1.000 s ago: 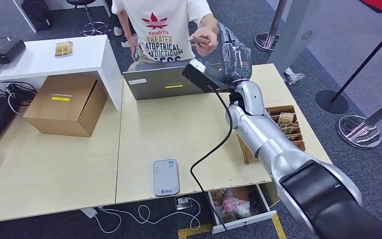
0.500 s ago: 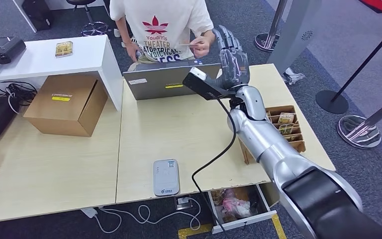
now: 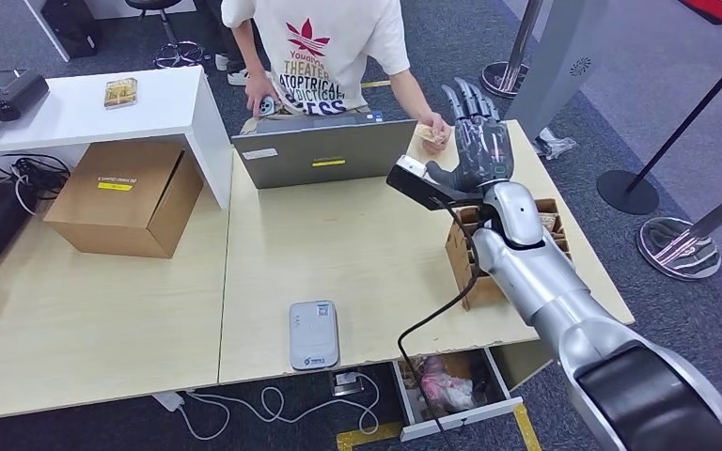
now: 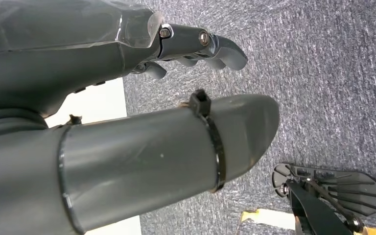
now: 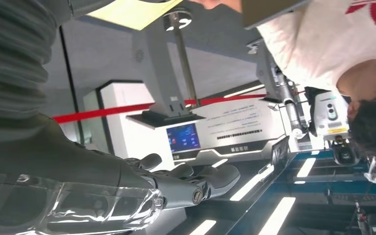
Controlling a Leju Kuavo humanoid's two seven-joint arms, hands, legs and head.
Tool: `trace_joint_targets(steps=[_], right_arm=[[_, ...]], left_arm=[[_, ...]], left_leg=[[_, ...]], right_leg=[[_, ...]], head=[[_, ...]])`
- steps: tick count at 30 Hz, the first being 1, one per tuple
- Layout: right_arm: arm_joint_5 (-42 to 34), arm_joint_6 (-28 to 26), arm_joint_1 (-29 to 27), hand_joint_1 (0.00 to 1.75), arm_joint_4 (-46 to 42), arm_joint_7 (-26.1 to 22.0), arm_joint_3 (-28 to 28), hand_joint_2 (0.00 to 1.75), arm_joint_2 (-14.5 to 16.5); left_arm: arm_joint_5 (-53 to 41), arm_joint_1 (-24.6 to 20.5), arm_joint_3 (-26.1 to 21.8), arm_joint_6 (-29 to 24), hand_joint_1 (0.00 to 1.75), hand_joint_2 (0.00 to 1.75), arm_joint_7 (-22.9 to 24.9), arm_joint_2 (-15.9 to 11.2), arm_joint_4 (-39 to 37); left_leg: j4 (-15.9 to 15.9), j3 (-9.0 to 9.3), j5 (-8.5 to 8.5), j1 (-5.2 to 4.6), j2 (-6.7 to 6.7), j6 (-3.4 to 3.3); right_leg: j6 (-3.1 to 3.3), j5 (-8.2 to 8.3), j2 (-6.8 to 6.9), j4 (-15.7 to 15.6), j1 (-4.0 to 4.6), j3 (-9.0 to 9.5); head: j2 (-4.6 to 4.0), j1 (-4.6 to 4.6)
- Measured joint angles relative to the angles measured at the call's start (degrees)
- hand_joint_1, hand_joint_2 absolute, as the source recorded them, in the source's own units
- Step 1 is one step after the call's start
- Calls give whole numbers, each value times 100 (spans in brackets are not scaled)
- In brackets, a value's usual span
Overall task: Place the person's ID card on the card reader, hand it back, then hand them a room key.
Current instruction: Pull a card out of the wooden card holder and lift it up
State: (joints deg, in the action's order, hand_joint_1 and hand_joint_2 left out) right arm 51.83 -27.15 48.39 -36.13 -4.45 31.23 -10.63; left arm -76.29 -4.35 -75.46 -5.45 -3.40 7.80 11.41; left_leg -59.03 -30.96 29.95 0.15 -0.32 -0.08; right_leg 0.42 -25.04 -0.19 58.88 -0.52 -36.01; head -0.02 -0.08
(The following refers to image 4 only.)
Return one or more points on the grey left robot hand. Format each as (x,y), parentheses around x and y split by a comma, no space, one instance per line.
(61,65)

